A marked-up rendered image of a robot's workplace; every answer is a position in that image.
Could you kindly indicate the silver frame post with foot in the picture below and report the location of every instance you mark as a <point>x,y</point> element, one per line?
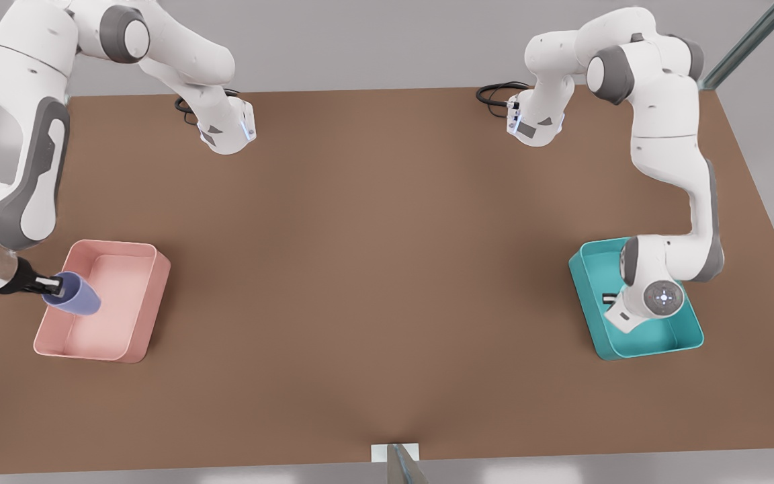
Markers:
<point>402,464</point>

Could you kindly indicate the purple cup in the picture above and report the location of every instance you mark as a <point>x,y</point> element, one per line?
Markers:
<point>78,296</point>

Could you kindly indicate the teal plastic box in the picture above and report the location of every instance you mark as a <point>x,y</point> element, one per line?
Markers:
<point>602,329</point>

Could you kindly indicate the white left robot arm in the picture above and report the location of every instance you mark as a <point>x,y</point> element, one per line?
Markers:
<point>669,128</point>

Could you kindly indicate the pink plastic box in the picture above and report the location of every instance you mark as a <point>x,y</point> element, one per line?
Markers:
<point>108,309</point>

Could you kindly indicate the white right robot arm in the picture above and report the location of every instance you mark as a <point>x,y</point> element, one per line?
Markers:
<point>27,134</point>

